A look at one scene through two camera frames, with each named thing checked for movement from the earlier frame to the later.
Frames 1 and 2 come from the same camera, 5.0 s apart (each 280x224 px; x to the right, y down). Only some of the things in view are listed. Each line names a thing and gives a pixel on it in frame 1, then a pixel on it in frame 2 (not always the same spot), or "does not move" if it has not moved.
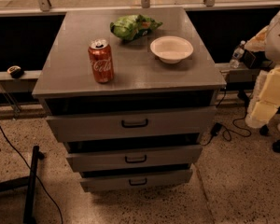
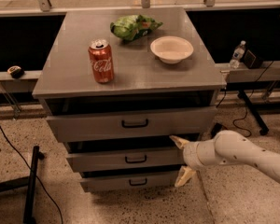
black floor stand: [29, 181] does not move
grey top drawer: [134, 124] does not move
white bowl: [171, 49] does not move
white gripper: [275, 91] -> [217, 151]
